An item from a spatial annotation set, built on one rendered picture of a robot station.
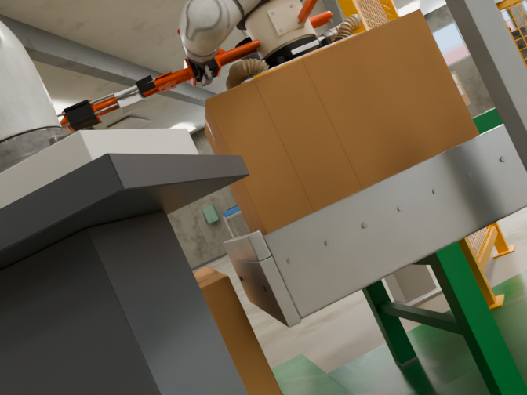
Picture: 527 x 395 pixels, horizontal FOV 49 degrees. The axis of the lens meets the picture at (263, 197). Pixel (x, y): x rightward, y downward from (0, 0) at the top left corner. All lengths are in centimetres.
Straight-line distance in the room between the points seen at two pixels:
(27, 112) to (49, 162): 17
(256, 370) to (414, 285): 143
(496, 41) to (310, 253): 56
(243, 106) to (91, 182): 88
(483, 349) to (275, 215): 55
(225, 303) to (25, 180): 73
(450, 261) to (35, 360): 88
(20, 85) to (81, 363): 39
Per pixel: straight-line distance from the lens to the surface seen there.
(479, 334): 137
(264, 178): 139
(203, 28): 124
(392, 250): 128
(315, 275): 123
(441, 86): 155
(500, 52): 125
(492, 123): 209
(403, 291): 268
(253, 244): 121
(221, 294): 135
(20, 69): 90
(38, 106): 88
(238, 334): 137
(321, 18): 171
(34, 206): 61
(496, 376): 140
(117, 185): 56
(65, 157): 70
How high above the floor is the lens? 63
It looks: 2 degrees up
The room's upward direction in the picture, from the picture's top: 25 degrees counter-clockwise
